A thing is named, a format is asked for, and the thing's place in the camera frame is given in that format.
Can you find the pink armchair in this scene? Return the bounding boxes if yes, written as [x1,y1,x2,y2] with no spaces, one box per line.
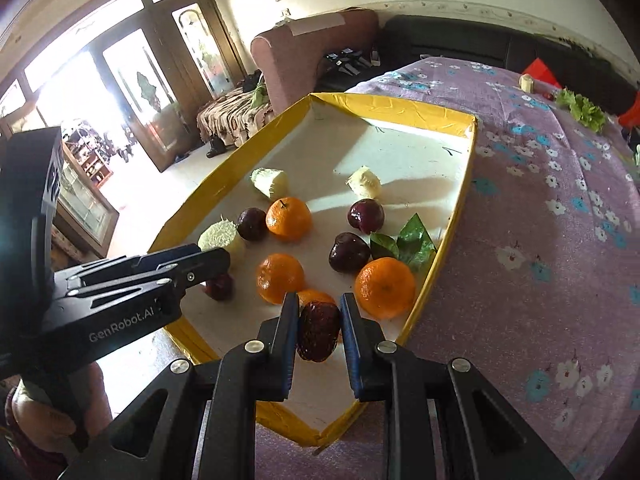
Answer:
[250,9,378,115]

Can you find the red paper box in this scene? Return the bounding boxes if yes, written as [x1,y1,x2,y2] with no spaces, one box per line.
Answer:
[522,58,562,89]

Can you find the yellow white tray box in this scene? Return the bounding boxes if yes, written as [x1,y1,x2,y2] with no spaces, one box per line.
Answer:
[146,91,481,449]

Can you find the red jujube date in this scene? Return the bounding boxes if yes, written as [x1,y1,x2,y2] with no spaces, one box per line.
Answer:
[296,301,342,363]

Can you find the green lettuce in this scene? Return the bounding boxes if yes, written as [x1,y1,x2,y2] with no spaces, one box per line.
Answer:
[555,88,606,134]

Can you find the person left hand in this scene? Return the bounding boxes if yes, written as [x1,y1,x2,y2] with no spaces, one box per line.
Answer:
[11,363,113,458]

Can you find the purple floral tablecloth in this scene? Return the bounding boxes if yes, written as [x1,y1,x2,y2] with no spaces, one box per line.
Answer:
[357,58,639,479]

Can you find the small sugarcane piece far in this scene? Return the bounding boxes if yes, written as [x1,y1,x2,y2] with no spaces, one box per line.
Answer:
[518,74,535,93]

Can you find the patterned blanket seat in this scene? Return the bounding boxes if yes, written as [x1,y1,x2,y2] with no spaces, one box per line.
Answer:
[195,88,276,148]

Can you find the mandarin orange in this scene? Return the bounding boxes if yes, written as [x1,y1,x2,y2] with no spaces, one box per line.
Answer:
[256,254,306,304]
[266,197,312,243]
[297,288,336,308]

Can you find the orange with green leaf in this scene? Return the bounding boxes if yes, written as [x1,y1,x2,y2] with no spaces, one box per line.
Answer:
[352,214,437,320]

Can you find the red plastic bag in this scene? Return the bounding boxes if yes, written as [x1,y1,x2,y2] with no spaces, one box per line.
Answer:
[617,102,640,129]

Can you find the black sofa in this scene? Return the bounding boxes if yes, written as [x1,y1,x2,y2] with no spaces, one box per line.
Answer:
[314,15,638,115]

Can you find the dark red plum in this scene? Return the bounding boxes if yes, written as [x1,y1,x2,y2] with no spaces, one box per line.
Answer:
[347,198,385,234]
[203,273,234,302]
[329,232,371,274]
[236,207,268,242]

